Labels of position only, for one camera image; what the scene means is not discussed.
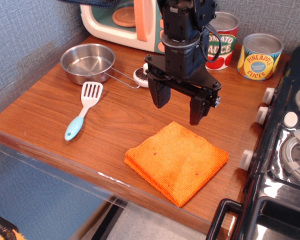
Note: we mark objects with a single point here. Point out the tomato sauce can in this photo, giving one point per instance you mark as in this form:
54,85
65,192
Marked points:
227,26

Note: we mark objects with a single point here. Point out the black toy stove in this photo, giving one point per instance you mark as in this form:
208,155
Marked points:
271,205

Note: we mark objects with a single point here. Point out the small white round timer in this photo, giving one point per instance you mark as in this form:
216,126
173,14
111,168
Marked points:
140,76

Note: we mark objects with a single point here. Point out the white stove knob lower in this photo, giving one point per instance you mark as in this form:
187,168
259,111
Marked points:
246,159

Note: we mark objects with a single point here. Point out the white stove knob upper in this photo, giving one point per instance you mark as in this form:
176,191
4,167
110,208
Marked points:
268,95

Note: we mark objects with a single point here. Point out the teal toy microwave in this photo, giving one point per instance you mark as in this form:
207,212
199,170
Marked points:
132,23

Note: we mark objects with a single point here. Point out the white spatula with teal handle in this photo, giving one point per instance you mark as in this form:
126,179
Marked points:
90,95

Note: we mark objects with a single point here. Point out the white stove knob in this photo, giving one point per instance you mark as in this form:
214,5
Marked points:
268,95
261,115
246,159

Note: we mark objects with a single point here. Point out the white stove knob middle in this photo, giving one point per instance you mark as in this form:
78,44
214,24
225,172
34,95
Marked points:
261,115

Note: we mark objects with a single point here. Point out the small steel saucepan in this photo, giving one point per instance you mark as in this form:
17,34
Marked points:
95,63

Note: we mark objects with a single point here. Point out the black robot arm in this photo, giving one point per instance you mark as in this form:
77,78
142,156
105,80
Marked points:
186,30

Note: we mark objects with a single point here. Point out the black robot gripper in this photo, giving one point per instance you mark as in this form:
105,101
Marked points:
183,68

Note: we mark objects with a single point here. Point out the pineapple slices can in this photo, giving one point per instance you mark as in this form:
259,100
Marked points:
259,56

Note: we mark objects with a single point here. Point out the orange cloth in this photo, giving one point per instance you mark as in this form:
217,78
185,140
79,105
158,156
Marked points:
176,162

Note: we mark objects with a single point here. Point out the clear acrylic table guard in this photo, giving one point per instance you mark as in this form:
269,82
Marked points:
37,169

